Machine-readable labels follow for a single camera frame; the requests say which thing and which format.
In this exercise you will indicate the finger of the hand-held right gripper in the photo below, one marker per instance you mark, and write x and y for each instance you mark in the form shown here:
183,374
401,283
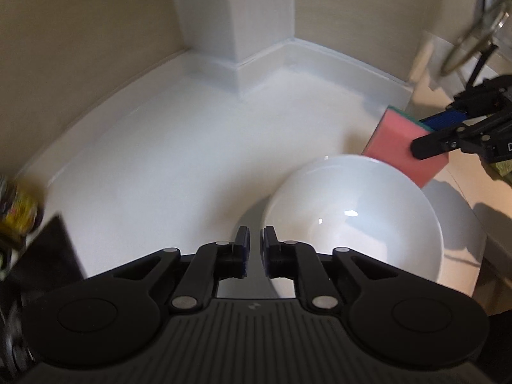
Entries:
444,119
436,144

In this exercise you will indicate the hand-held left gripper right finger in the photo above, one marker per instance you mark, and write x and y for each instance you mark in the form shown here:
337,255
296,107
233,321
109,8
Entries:
267,250

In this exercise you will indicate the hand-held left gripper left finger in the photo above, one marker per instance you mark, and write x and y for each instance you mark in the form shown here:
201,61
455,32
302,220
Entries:
242,250

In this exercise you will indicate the pink and green sponge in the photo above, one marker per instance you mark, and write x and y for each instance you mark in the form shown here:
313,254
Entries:
400,148

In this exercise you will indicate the white bowl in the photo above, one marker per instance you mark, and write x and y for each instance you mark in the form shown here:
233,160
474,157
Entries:
352,224

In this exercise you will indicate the green cloth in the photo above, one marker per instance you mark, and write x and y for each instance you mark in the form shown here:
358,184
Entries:
502,170

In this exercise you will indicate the black glass cooktop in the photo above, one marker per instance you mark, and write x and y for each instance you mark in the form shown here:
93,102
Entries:
52,248

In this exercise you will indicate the yellow label jar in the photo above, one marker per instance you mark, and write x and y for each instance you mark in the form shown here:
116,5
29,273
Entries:
18,212

